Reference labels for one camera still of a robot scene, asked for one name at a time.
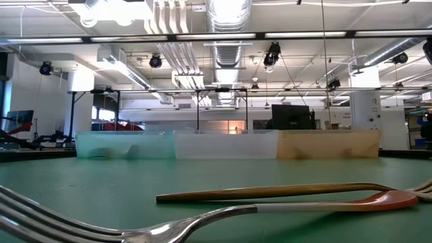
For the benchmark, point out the slanted silver duct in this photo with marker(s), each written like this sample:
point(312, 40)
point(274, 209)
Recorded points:
point(388, 52)

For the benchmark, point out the black background equipment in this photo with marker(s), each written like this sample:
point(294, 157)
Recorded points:
point(50, 138)

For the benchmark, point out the plain white column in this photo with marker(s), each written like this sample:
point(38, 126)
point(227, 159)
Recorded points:
point(81, 81)

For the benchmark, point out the black rig frame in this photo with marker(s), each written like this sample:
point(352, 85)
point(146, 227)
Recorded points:
point(197, 111)

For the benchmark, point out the teal plastic bin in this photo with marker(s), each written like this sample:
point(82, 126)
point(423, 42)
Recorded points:
point(152, 141)

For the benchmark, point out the orange plastic bin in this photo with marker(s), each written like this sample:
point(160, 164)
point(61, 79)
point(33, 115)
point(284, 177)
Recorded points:
point(324, 141)

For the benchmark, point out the red object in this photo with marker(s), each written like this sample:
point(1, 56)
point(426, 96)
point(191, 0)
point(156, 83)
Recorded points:
point(114, 127)

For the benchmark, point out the tilted black monitor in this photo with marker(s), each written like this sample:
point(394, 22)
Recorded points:
point(20, 118)

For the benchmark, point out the cardboard box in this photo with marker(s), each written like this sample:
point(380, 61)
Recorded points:
point(332, 125)

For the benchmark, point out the clear white plastic bin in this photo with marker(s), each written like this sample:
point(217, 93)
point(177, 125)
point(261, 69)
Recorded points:
point(226, 145)

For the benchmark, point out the storage shelf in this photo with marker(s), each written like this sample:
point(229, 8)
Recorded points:
point(411, 135)

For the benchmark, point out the black bar with light strips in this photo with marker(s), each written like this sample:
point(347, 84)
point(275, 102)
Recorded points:
point(216, 35)

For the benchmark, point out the white ceiling pipes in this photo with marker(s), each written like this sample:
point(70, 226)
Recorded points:
point(179, 57)

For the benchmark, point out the white rectangular duct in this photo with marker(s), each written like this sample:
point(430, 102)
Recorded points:
point(114, 57)

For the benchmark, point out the person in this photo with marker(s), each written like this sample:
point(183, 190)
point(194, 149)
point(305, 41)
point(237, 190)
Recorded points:
point(427, 131)

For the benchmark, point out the white ceiling lamp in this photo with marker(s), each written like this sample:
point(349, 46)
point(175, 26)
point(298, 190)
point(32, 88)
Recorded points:
point(101, 13)

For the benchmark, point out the white column with fixtures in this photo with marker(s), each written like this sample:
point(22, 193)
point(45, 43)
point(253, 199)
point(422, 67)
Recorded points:
point(364, 101)

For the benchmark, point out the black ceiling spotlight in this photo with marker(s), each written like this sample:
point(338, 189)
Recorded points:
point(428, 50)
point(46, 68)
point(271, 55)
point(400, 58)
point(334, 83)
point(155, 61)

